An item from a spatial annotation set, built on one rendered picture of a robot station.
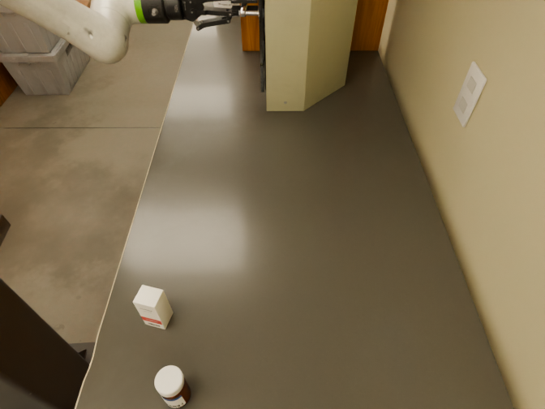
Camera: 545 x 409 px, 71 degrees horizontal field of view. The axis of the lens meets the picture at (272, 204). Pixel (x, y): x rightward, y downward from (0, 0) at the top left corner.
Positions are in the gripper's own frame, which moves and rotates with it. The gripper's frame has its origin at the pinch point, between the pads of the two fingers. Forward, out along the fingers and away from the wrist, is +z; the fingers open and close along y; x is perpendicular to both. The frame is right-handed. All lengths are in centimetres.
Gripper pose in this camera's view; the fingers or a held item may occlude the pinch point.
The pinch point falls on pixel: (244, 4)
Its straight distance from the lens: 114.6
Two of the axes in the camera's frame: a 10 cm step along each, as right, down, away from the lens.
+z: 10.0, 0.0, 0.0
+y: 0.0, -6.7, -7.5
